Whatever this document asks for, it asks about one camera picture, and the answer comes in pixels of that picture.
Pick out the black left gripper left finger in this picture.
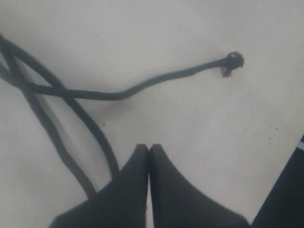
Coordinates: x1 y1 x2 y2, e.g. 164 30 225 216
50 144 149 228

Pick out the black rope strand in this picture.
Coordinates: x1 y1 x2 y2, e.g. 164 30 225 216
0 45 98 198
0 33 119 176
0 51 245 102

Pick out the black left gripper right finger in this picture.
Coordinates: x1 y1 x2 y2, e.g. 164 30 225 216
149 144 249 228

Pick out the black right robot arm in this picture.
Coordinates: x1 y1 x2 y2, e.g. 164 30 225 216
251 139 304 228

